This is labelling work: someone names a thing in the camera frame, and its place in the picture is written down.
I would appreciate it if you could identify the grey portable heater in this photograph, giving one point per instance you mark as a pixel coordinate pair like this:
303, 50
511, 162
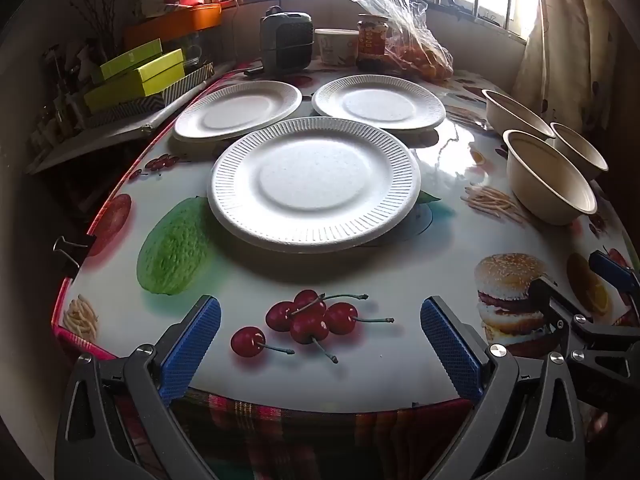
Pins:
287, 40

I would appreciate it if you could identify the large green box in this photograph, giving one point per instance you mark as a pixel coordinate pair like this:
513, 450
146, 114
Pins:
150, 77

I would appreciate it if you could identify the white paper plate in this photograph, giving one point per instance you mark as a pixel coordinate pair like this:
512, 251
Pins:
375, 102
310, 180
235, 107

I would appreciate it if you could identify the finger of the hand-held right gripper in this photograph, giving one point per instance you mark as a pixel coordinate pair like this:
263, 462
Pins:
607, 266
555, 297

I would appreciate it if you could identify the clear glass mug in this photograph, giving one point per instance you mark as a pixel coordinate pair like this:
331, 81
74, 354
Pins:
192, 55

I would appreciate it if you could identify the cream patterned curtain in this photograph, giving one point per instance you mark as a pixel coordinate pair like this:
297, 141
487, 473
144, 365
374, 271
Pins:
565, 50

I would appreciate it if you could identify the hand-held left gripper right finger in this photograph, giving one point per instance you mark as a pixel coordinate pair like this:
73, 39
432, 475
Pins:
450, 350

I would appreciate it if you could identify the grey zigzag striped box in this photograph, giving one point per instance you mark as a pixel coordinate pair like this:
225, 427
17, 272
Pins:
185, 85

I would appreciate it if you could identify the clear plastic bag of oranges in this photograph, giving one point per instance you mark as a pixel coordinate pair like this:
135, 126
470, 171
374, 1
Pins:
415, 45

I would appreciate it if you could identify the orange box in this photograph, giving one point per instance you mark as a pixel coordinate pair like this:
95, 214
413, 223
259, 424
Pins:
175, 22

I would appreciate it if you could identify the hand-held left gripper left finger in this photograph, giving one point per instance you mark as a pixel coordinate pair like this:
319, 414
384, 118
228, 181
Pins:
192, 347

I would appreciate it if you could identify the black binder clip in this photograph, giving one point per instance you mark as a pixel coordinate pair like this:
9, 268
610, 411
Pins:
75, 252

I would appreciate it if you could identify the slim green box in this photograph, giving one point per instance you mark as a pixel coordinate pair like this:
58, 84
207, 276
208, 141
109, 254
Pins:
130, 57

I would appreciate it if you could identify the red plaid cloth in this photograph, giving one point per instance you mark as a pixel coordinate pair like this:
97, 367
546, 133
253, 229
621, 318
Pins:
300, 435

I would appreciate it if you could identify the small black device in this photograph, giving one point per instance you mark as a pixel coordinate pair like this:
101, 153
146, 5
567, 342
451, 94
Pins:
257, 71

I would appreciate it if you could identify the beige paper bowl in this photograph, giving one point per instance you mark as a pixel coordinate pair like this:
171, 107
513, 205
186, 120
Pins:
580, 147
545, 195
515, 115

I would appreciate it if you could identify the white plastic tub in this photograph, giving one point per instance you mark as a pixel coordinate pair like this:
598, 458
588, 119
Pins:
335, 45

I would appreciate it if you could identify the white shelf board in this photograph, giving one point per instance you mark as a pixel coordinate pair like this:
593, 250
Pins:
100, 135

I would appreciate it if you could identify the glass jar with red label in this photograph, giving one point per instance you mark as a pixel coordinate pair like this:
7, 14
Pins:
372, 42

